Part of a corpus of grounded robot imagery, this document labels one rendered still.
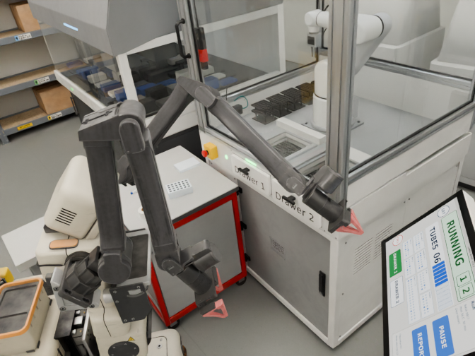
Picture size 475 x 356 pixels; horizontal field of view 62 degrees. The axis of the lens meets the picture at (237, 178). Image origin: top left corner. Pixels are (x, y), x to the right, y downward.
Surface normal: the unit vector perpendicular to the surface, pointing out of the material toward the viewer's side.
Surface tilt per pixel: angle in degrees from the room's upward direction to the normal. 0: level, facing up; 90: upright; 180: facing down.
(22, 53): 90
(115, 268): 90
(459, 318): 50
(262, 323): 0
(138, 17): 90
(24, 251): 0
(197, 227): 90
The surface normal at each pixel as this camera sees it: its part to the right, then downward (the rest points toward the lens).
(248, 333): -0.11, -0.83
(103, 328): 0.16, 0.53
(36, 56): 0.63, 0.37
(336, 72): -0.80, 0.39
